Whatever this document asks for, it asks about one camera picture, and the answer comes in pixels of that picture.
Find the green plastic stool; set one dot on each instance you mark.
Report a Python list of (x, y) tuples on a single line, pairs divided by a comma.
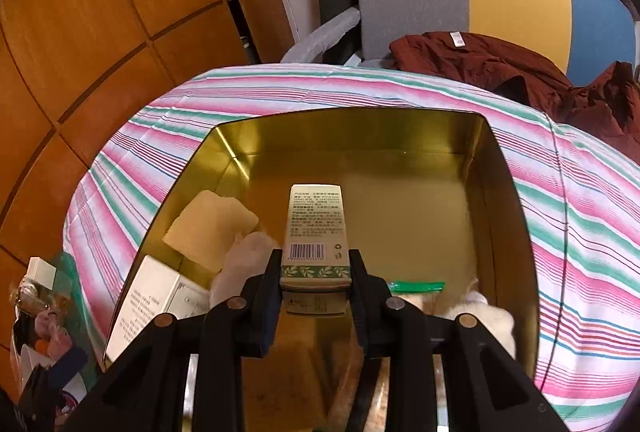
[(75, 292)]

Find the wooden cabinet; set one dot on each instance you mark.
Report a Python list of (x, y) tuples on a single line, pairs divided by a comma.
[(100, 11)]

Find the green zip bag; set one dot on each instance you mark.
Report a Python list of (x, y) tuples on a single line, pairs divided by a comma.
[(417, 285)]

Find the white foam wrapped armrest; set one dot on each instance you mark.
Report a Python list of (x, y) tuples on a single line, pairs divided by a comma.
[(325, 34)]

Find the small white box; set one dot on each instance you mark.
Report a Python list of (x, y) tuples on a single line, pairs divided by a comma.
[(42, 271)]

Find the white fluffy cloth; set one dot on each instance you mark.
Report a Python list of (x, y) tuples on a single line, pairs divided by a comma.
[(485, 317)]

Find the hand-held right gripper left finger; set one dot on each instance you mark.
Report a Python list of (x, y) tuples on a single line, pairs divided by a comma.
[(272, 297)]

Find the dark red garment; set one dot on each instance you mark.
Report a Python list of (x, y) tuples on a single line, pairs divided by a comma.
[(475, 61)]

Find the pink cloth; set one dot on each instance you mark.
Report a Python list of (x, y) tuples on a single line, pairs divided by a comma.
[(55, 332)]

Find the striped tablecloth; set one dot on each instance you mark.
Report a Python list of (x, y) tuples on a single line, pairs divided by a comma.
[(575, 212)]

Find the yellow cloth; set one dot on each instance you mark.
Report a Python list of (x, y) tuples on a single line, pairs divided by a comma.
[(210, 227)]

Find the gold tin box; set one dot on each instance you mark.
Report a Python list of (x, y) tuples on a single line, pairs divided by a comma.
[(400, 192)]

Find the white carton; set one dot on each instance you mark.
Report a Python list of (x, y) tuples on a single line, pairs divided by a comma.
[(150, 297)]

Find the clear plastic bag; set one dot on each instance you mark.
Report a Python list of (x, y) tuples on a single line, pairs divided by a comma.
[(22, 352)]

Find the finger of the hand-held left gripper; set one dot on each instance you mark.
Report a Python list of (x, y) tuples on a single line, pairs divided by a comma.
[(70, 360)]

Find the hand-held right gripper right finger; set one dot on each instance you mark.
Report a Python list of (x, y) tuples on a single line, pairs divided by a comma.
[(358, 297)]

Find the cream box with barcode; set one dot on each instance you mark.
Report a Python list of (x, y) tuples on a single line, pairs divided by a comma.
[(315, 232)]

